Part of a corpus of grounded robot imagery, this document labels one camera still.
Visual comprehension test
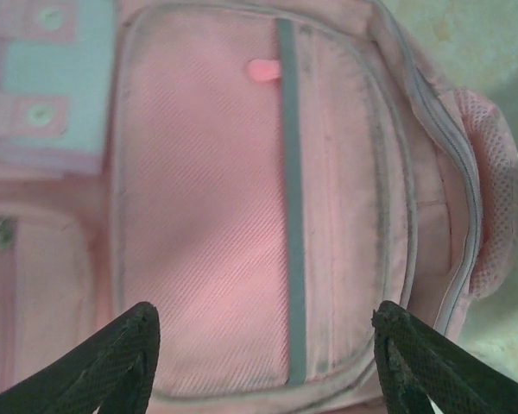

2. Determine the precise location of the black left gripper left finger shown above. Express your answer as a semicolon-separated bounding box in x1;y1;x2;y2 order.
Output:
0;301;161;414

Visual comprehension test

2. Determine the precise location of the pink student backpack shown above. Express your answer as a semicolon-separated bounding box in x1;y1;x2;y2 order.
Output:
0;0;518;414

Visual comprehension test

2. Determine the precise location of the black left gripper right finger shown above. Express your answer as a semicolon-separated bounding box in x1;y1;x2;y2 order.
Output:
371;300;518;414

